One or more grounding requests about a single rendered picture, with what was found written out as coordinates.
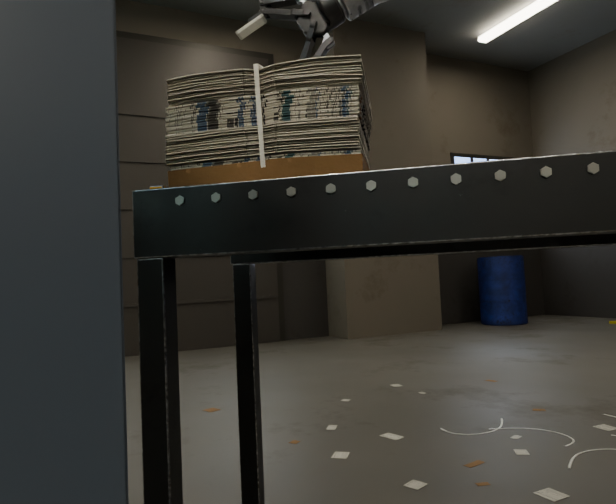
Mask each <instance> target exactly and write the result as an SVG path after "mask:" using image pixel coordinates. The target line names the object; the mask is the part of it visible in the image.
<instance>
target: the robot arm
mask: <svg viewBox="0 0 616 504"><path fill-rule="evenodd" d="M386 1H388V0H310V1H307V0H259V5H260V11H259V12H257V13H256V14H255V15H253V16H252V17H250V18H249V19H248V21H249V23H247V24H246V25H245V26H243V27H242V28H240V29H239V30H237V31H236V32H235V33H236V34H237V36H238V37H239V39H240V40H243V39H244V38H245V37H247V36H248V35H250V34H251V33H253V32H254V31H256V30H257V29H258V28H260V27H261V26H263V25H264V24H266V23H267V20H266V19H278V20H291V21H294V22H297V24H298V26H299V27H300V29H301V30H302V31H303V34H304V35H305V37H306V41H305V44H304V47H303V50H302V53H301V56H300V59H306V58H310V55H311V52H312V49H313V47H314V45H315V42H316V39H317V38H324V39H323V40H322V44H321V45H320V47H319V48H318V50H317V52H316V53H315V55H314V57H322V56H325V55H326V54H327V52H328V51H329V50H330V49H332V48H333V47H334V46H335V42H334V39H333V37H330V36H329V34H328V33H329V32H330V31H331V30H333V29H335V28H336V27H338V26H339V25H341V24H342V23H344V22H345V20H346V18H347V19H348V20H349V21H353V20H354V19H356V18H357V17H359V16H360V15H362V14H363V13H365V12H366V11H368V10H370V9H371V8H372V7H374V6H376V5H378V4H380V3H383V2H386ZM296 4H299V5H301V4H302V6H301V9H277V8H280V7H286V6H292V5H296Z"/></svg>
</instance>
